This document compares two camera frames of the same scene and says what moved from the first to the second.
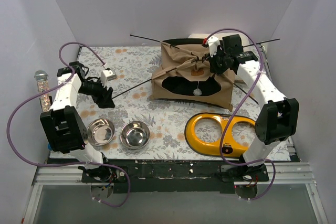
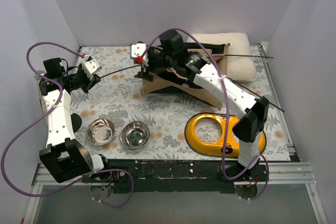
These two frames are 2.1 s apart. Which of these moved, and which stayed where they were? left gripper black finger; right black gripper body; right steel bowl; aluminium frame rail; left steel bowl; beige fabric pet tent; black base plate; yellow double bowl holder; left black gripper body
Moved: left black gripper body; left gripper black finger; right black gripper body; beige fabric pet tent
Stayed: aluminium frame rail; yellow double bowl holder; right steel bowl; black base plate; left steel bowl
